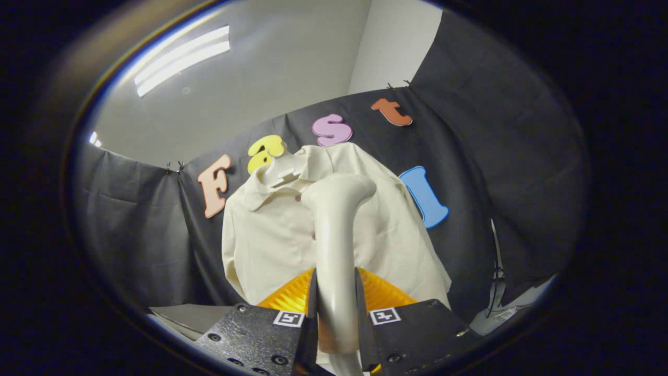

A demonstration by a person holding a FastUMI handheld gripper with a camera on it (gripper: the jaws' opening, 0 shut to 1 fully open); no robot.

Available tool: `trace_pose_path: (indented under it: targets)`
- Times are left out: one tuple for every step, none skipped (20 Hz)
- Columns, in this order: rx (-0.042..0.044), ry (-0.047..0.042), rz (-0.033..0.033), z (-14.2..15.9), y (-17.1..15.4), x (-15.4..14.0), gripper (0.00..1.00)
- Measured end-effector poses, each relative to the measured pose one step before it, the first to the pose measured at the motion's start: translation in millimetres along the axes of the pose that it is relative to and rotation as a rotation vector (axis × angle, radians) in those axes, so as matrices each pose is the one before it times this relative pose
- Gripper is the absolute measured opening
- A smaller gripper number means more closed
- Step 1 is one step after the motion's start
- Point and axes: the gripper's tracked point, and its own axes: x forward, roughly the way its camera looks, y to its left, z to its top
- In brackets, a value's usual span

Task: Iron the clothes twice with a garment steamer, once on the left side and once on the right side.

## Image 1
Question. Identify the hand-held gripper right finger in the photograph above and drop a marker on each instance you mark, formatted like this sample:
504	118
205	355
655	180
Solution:
365	339

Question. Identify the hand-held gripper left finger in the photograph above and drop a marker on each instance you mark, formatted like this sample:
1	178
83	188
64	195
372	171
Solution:
309	339

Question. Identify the cream button-up shirt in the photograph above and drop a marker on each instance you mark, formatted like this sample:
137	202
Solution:
266	245

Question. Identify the grey cabinet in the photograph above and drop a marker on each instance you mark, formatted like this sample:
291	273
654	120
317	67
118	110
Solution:
193	316

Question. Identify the white plastic hanger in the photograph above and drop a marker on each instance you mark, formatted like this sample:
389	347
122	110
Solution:
282	169

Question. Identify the black binder clip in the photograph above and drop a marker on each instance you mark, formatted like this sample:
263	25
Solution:
175	167
398	84

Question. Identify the black backdrop cloth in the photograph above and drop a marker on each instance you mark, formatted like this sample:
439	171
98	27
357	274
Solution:
496	130

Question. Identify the ceiling light panel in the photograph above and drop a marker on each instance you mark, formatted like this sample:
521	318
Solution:
182	60

